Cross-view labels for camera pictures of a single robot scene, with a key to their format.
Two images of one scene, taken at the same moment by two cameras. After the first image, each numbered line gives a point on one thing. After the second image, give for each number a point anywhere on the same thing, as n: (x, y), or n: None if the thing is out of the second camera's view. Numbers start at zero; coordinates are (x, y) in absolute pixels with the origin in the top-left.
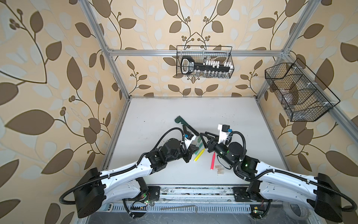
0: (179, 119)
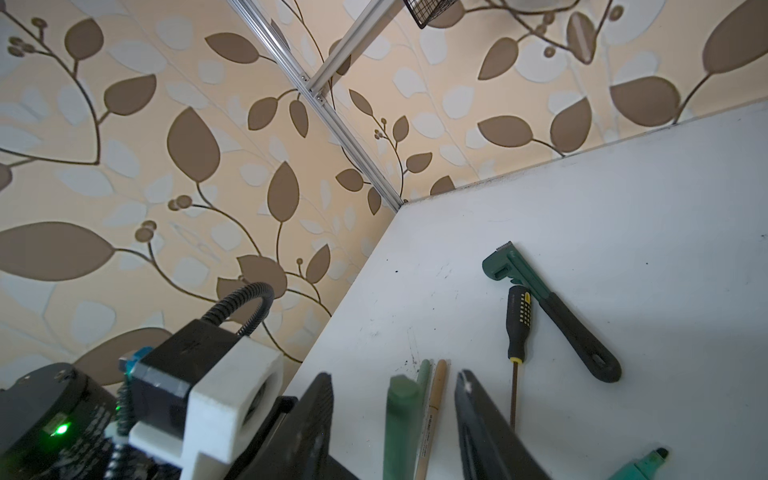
0: (583, 340)
